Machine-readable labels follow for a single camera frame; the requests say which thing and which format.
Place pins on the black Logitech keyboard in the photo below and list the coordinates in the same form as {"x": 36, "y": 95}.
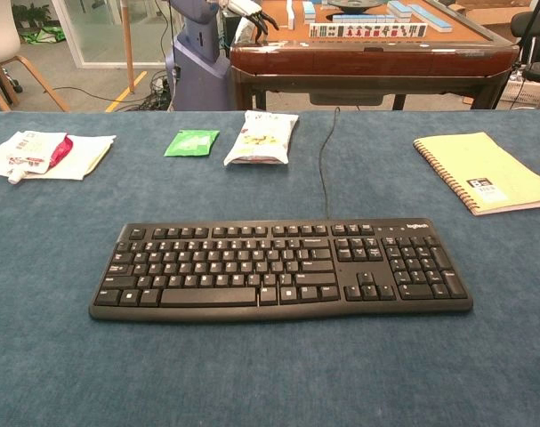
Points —
{"x": 234, "y": 297}

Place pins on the white snack bag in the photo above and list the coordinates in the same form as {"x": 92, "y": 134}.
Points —
{"x": 263, "y": 138}

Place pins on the green snack packet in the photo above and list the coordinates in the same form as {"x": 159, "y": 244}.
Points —
{"x": 190, "y": 143}

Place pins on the blue velvet tablecloth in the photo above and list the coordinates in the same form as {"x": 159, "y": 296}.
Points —
{"x": 269, "y": 369}

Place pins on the purple background robot body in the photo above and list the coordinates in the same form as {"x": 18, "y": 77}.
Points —
{"x": 198, "y": 66}

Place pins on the brown mahjong table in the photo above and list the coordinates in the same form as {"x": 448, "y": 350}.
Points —
{"x": 372, "y": 60}

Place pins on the white cloth napkin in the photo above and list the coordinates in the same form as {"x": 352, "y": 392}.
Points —
{"x": 91, "y": 153}

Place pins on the yellow floor tape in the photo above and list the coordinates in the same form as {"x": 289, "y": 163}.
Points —
{"x": 125, "y": 92}

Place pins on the background robot black-white hand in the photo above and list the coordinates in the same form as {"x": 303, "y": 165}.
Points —
{"x": 256, "y": 13}

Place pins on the small stack blue mahjong tiles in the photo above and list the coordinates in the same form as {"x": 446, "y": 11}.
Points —
{"x": 309, "y": 11}

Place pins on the row of face-up mahjong tiles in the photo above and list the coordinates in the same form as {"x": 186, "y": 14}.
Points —
{"x": 367, "y": 30}

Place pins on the row of blue-backed mahjong tiles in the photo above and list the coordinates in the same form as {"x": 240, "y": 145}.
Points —
{"x": 363, "y": 18}

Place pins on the wooden pole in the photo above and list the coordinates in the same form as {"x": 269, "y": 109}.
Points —
{"x": 127, "y": 44}

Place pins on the yellow spiral notebook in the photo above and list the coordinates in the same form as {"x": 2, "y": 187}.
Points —
{"x": 492, "y": 164}

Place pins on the white red spout pouch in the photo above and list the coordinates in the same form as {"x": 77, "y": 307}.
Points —
{"x": 27, "y": 153}

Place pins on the long blue-backed mahjong tile row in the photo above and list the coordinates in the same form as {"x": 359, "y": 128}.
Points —
{"x": 423, "y": 15}

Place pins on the white plastic crate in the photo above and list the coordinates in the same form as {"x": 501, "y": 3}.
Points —
{"x": 529, "y": 94}

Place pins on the green bag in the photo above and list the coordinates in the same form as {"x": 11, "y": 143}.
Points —
{"x": 42, "y": 34}

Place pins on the white chair with wooden legs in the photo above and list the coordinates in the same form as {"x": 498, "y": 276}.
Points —
{"x": 2, "y": 40}

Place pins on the black office chair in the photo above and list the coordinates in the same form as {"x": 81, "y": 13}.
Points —
{"x": 534, "y": 26}

